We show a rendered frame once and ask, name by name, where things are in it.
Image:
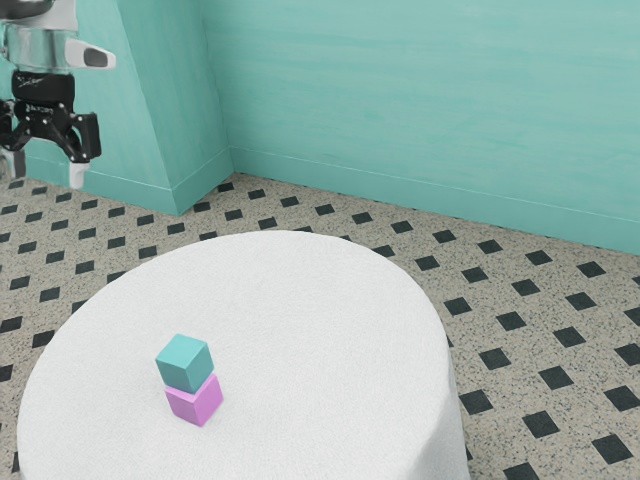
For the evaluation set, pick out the teal cube block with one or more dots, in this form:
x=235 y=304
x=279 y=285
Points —
x=184 y=362

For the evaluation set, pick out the pink cube block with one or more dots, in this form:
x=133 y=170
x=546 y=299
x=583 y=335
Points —
x=195 y=404

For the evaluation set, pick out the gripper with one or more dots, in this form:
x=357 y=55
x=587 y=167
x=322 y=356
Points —
x=42 y=100

